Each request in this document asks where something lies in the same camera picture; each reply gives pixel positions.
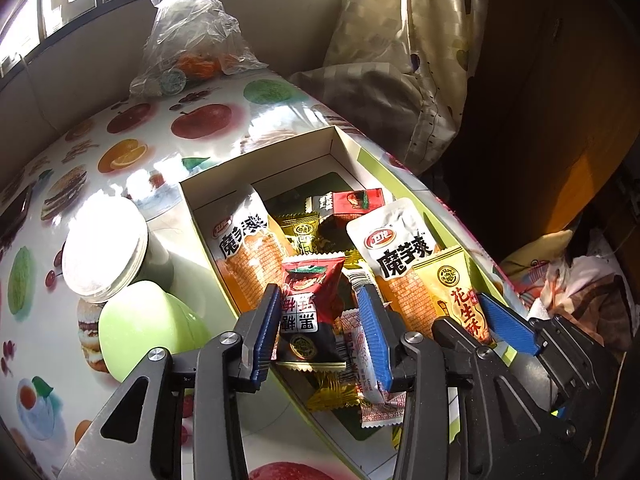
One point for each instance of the brown wooden cabinet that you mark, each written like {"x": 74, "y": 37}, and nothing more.
{"x": 550, "y": 110}

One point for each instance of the white red patterned packet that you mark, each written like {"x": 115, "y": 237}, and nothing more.
{"x": 381, "y": 412}
{"x": 357, "y": 360}

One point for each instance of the green cosmetic jar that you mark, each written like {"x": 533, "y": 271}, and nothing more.
{"x": 150, "y": 325}

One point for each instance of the clear jar white lid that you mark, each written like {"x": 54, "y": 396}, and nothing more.
{"x": 105, "y": 245}

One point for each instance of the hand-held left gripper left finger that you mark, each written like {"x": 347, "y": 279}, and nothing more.
{"x": 265, "y": 335}

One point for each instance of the clear plastic bag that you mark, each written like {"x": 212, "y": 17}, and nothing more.
{"x": 190, "y": 25}

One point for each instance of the red black candy packet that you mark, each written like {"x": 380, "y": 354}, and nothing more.
{"x": 310, "y": 285}

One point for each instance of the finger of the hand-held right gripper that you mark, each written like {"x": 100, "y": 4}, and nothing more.
{"x": 507, "y": 325}
{"x": 450, "y": 337}

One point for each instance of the gold peanut candy packet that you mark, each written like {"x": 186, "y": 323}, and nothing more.
{"x": 450, "y": 285}

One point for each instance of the long gold snack packet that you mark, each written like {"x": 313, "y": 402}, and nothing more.
{"x": 335, "y": 392}
{"x": 297, "y": 232}

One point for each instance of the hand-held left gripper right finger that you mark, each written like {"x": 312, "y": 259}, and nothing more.
{"x": 377, "y": 345}

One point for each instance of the cream patterned curtain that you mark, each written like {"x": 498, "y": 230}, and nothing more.
{"x": 390, "y": 35}

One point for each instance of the white orange snack packet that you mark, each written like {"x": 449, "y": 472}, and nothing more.
{"x": 395, "y": 255}
{"x": 240, "y": 240}

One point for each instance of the green cardboard box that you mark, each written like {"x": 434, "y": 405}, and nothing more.
{"x": 280, "y": 175}

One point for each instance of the patterned cloth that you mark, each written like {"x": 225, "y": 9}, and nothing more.
{"x": 590, "y": 285}

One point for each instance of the yellow printed cushion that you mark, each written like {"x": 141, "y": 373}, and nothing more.
{"x": 535, "y": 265}

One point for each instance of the red chestnut snack packet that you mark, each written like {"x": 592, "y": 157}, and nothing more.
{"x": 360, "y": 200}

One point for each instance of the fruit printed tablecloth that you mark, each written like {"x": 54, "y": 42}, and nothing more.
{"x": 210, "y": 120}

